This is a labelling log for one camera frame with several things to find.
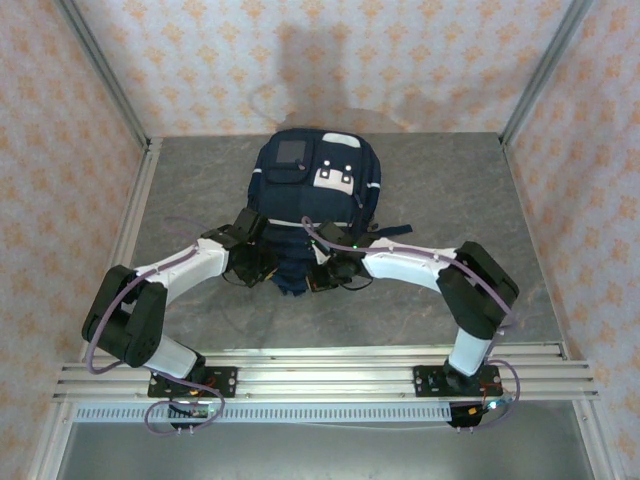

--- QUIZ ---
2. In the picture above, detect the navy blue backpack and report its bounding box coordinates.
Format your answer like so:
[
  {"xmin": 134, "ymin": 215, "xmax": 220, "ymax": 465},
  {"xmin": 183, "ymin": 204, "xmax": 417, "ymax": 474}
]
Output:
[{"xmin": 247, "ymin": 128, "xmax": 414, "ymax": 299}]

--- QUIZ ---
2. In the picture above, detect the grey metal sheet panel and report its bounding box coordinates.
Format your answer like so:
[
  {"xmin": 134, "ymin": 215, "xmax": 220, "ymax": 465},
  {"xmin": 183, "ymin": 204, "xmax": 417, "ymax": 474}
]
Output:
[{"xmin": 54, "ymin": 422, "xmax": 596, "ymax": 480}]

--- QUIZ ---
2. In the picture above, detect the small circuit board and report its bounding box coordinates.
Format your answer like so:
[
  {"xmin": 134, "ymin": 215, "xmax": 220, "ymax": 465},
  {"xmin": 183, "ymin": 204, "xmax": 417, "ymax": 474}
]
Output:
[
  {"xmin": 167, "ymin": 399, "xmax": 221, "ymax": 431},
  {"xmin": 447, "ymin": 394, "xmax": 514, "ymax": 432}
]

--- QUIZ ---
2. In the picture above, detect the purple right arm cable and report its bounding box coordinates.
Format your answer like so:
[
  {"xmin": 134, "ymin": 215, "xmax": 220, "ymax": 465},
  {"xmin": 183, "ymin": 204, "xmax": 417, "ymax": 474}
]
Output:
[{"xmin": 301, "ymin": 215, "xmax": 525, "ymax": 432}]

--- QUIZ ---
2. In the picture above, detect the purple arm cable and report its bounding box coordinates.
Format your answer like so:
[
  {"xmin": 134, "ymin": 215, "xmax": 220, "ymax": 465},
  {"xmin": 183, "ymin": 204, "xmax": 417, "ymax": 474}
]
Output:
[
  {"xmin": 301, "ymin": 215, "xmax": 525, "ymax": 432},
  {"xmin": 87, "ymin": 216, "xmax": 236, "ymax": 436}
]

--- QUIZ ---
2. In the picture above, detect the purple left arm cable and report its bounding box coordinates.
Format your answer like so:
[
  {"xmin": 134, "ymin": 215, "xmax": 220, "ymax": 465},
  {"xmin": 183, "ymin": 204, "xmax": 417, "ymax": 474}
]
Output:
[{"xmin": 87, "ymin": 216, "xmax": 236, "ymax": 436}]

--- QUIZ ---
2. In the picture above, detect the aluminium frame rail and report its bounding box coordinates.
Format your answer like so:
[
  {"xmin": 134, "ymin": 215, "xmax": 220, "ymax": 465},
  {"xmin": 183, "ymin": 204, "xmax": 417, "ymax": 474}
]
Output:
[{"xmin": 52, "ymin": 344, "xmax": 601, "ymax": 402}]

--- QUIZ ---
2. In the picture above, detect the aluminium side rail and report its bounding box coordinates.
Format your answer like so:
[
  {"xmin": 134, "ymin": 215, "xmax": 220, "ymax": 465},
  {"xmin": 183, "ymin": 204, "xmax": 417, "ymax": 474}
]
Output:
[{"xmin": 79, "ymin": 138, "xmax": 164, "ymax": 361}]

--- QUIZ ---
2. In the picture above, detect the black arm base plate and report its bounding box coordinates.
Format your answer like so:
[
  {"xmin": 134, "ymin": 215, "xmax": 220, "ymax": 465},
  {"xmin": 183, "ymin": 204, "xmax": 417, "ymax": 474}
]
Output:
[
  {"xmin": 148, "ymin": 366, "xmax": 239, "ymax": 400},
  {"xmin": 413, "ymin": 364, "xmax": 501, "ymax": 400}
]

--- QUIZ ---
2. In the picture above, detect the slotted grey cable duct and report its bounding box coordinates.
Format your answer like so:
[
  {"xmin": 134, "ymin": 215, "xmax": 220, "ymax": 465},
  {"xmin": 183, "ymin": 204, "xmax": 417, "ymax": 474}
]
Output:
[{"xmin": 74, "ymin": 403, "xmax": 454, "ymax": 425}]

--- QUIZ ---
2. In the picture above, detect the aluminium corner post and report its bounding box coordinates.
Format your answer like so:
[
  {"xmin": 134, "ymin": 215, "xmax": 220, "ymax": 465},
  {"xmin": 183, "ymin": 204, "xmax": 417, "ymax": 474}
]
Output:
[
  {"xmin": 54, "ymin": 0, "xmax": 151, "ymax": 151},
  {"xmin": 499, "ymin": 0, "xmax": 594, "ymax": 146}
]

